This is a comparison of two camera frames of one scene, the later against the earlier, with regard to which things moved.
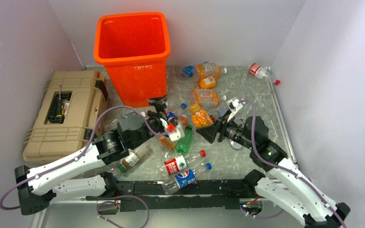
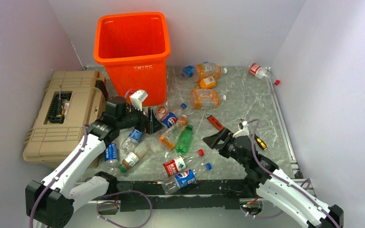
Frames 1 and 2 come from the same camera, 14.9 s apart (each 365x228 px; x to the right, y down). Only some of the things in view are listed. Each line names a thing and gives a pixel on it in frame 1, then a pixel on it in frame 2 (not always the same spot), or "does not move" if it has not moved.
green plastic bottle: [182, 145] does not move
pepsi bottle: [179, 112] -> [169, 119]
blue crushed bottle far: [187, 72] does not move
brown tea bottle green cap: [135, 155] does not move
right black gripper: [209, 133] -> [213, 139]
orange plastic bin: [134, 47] does not move
